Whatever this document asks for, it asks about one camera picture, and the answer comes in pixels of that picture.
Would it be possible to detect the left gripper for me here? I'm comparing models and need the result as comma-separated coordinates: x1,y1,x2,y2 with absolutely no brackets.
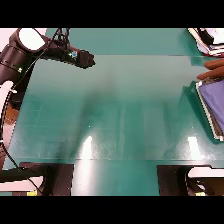
68,49,97,70

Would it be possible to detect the brown garment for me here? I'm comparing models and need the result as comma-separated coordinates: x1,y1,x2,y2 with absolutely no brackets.
196,58,224,81

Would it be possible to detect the blue garment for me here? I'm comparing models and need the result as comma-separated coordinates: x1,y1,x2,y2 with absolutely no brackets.
198,79,224,135

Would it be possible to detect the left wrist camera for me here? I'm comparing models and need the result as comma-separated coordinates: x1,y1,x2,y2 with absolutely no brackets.
52,27,72,50

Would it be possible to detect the black cable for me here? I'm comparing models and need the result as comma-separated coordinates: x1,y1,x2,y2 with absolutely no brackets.
0,94,46,196

